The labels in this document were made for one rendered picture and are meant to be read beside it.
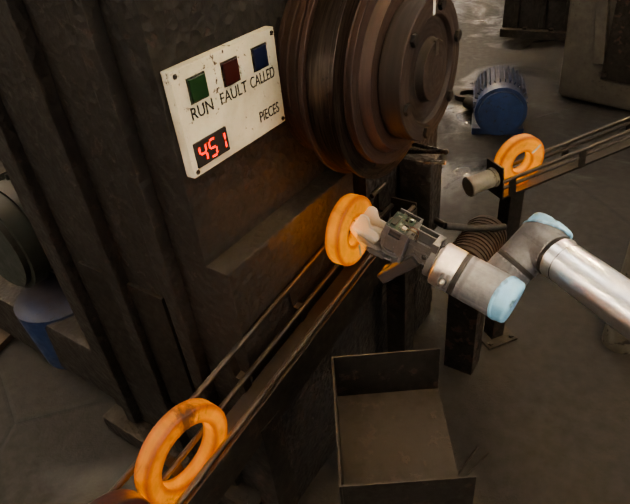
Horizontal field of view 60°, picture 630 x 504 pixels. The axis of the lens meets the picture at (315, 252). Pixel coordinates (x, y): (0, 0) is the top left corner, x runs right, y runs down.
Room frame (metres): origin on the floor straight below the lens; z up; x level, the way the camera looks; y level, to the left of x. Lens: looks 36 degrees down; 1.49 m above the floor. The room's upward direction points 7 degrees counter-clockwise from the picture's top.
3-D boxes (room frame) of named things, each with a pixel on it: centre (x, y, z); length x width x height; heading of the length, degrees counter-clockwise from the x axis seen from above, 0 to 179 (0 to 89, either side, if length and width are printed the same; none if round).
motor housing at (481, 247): (1.32, -0.49, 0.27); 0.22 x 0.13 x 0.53; 142
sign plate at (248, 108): (0.94, 0.11, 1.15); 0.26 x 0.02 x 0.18; 142
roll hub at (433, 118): (1.09, -0.26, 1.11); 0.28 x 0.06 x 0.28; 142
